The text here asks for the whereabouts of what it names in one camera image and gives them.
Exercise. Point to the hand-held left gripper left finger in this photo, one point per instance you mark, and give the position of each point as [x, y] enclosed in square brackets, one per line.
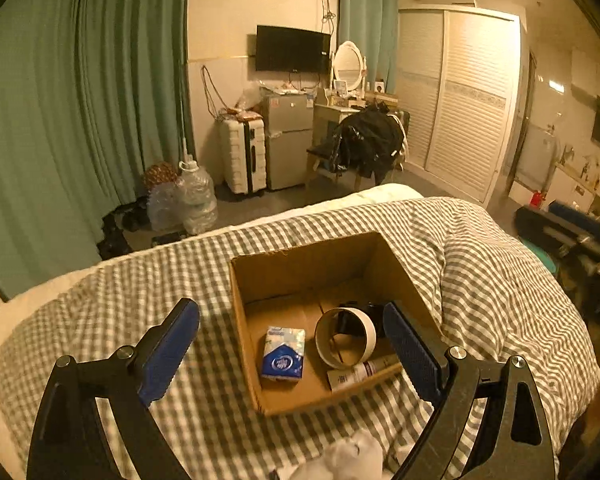
[167, 355]

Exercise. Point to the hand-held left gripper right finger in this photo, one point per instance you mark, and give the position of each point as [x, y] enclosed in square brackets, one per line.
[411, 350]

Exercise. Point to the white tube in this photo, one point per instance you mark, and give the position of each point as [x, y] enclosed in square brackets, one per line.
[360, 374]

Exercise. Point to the black object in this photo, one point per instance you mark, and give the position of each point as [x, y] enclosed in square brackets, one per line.
[367, 313]

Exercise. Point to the wide tape roll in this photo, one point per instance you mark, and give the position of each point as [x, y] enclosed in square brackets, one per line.
[345, 335]

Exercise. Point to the brown cardboard box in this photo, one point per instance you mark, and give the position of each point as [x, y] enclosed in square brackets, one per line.
[325, 320]

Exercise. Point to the blue tissue packet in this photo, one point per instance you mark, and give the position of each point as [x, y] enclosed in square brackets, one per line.
[281, 352]

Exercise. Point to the white cloth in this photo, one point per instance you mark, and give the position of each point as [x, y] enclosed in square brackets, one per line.
[342, 457]

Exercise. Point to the grey checkered blanket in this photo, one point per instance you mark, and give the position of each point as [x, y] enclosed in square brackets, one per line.
[260, 320]

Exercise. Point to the pile of black shoes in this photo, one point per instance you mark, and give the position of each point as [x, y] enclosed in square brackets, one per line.
[122, 225]

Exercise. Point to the large clear water bottle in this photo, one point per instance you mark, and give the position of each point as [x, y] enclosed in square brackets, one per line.
[196, 200]

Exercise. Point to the brown patterned bag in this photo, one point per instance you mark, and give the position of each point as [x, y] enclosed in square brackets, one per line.
[160, 174]

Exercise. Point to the black bag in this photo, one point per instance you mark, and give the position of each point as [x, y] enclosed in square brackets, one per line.
[555, 225]

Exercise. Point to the wooden chair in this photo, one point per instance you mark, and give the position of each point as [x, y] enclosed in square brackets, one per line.
[330, 160]

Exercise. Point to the black jacket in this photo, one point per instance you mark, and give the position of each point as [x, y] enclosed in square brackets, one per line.
[367, 142]

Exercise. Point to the white suitcase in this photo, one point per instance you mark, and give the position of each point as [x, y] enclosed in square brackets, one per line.
[242, 152]

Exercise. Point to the white dressing table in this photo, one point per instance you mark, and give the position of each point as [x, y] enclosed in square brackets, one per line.
[332, 117]

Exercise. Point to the small silver refrigerator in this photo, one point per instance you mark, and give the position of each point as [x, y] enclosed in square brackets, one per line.
[286, 137]

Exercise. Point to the white louvered wardrobe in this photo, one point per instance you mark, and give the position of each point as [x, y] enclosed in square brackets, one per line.
[452, 100]

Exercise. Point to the white oval mirror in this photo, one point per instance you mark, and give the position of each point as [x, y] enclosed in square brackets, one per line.
[349, 62]

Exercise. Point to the narrow green curtain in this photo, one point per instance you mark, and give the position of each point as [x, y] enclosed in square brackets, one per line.
[367, 25]

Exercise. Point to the black wall television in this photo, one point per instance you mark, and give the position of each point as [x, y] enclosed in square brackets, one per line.
[292, 49]

